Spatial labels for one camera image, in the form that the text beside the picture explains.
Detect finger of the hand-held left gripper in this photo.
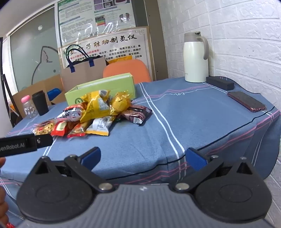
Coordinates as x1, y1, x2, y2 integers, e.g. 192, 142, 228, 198
34, 134, 53, 151

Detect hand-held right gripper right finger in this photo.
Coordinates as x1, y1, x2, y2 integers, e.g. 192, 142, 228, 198
169, 147, 253, 194

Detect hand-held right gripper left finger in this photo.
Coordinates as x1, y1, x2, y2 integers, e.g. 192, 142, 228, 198
33, 147, 115, 194

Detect peanut snack packet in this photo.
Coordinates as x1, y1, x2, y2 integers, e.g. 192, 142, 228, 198
33, 120, 55, 135

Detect white and yellow snack packet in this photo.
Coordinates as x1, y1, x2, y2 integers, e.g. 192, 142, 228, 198
84, 116, 116, 136

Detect red orange snack packet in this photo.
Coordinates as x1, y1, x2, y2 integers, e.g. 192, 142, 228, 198
67, 123, 88, 138

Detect silver red snack packet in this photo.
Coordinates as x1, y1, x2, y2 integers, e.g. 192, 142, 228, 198
56, 105, 85, 122

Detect large yellow snack packet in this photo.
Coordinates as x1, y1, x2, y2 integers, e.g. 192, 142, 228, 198
80, 91, 113, 123

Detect dark brown snack packet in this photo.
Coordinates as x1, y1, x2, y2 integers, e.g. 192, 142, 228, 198
120, 105, 153, 125

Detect small yellow snack packet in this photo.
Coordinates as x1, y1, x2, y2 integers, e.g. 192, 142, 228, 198
110, 92, 133, 114

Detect light green cardboard box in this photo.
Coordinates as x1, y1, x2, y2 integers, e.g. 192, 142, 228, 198
64, 73, 137, 108

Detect person's left forearm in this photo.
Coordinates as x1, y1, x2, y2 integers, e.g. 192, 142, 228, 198
0, 186, 9, 225

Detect clear bottle with pink lid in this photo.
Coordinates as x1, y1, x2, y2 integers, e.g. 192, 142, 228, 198
21, 95, 38, 119

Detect black tumbler cup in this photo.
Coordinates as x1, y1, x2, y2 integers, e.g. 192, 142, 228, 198
32, 91, 49, 116

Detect blue striped tablecloth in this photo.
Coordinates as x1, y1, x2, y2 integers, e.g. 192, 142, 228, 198
0, 77, 281, 224

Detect blue item in cardboard box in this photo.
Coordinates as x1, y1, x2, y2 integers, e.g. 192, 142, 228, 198
47, 88, 63, 99

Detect black tripod stand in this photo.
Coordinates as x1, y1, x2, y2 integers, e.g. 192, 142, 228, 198
0, 37, 14, 128

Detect open brown cardboard box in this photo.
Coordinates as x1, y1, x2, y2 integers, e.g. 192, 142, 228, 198
12, 74, 66, 119

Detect cat outline glass decal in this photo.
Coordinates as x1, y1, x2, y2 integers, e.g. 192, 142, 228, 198
31, 46, 61, 85

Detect smartphone with pink case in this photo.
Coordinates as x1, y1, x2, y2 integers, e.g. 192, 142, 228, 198
227, 91, 267, 113

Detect black rectangular case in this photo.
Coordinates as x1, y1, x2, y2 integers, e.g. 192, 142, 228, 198
206, 76, 234, 90

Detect orange chair back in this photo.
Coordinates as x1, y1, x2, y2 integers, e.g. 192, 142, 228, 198
103, 59, 153, 84

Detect white thermos jug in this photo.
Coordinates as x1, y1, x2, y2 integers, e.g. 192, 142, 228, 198
183, 31, 209, 83

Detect brown paper bag blue handles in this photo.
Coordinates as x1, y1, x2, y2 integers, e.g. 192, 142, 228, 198
60, 44, 109, 91

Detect white poster with tan frame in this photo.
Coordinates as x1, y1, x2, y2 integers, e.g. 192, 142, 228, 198
58, 26, 152, 76

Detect research wall poster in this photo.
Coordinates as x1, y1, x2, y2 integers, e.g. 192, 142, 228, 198
57, 0, 136, 44

